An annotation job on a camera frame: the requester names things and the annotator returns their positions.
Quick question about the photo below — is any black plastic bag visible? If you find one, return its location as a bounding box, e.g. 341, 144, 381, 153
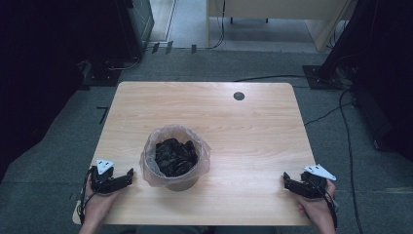
154, 137, 200, 178

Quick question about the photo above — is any light wooden desk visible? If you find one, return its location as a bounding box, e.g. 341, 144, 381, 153
206, 0, 355, 53

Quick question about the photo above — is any black stand base plate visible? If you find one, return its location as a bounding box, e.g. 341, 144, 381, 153
302, 64, 347, 91
81, 59, 124, 88

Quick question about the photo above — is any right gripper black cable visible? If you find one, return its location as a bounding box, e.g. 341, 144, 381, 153
306, 176, 339, 230

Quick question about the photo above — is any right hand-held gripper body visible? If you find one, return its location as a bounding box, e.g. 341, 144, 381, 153
293, 163, 337, 200

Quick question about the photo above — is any black cabinet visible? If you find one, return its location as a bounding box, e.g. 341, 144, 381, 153
111, 0, 156, 61

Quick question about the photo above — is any thin black floor cable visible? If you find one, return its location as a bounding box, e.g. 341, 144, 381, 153
303, 101, 356, 127

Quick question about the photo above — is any hanging black cable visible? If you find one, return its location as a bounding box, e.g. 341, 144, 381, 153
207, 0, 227, 51

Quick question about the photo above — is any small round trash bin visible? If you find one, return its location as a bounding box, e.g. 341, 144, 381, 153
161, 174, 200, 192

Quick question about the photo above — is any person's right hand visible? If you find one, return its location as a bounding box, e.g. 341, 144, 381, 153
294, 178, 337, 228

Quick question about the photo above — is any grey cable on stand base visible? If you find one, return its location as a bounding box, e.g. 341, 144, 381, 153
108, 57, 141, 72

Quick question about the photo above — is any bin with clear plastic liner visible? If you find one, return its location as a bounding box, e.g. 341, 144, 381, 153
138, 124, 212, 188

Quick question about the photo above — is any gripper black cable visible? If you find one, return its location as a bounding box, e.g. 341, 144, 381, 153
306, 176, 339, 230
78, 167, 98, 225

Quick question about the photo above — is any person's left hand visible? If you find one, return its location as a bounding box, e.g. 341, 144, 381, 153
83, 176, 124, 227

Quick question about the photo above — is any dark curtain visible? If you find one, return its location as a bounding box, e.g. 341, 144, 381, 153
319, 0, 413, 162

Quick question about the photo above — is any long black floor cable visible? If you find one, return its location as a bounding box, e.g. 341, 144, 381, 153
338, 88, 365, 234

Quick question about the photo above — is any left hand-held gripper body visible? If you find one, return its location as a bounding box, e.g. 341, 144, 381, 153
90, 158, 122, 196

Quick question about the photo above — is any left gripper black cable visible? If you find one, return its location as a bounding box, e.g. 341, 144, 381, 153
78, 167, 98, 225

